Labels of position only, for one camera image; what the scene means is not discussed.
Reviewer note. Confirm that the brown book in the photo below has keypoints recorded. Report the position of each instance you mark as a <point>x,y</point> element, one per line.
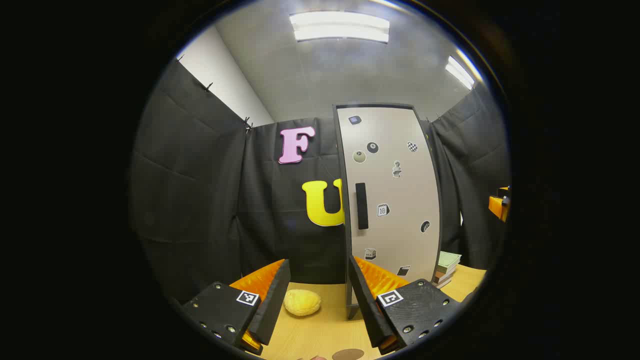
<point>444,275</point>

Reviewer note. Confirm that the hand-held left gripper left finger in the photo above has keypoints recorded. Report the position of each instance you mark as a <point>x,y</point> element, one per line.
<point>274,300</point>

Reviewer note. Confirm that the grey cabinet door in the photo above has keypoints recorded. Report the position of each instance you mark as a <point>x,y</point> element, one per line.
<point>400,225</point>

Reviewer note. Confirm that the green book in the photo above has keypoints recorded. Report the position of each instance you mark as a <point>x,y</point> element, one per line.
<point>449,261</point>

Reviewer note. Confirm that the ceiling light panel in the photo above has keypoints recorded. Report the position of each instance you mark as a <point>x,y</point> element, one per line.
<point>340,27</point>
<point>460,72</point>

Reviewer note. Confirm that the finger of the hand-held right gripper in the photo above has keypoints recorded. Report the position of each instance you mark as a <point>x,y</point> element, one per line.
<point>498,206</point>

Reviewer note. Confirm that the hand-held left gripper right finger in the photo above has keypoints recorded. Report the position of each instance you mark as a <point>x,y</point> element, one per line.
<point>365,300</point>

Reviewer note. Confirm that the brown round coaster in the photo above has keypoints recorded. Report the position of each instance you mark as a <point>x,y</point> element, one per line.
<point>348,354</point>

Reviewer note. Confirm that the black cloth clip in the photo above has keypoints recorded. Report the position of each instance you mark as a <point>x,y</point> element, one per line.
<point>247,124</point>
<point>207,87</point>

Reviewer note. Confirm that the yellow lumpy object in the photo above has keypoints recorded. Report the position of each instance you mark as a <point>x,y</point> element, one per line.
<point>302,302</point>

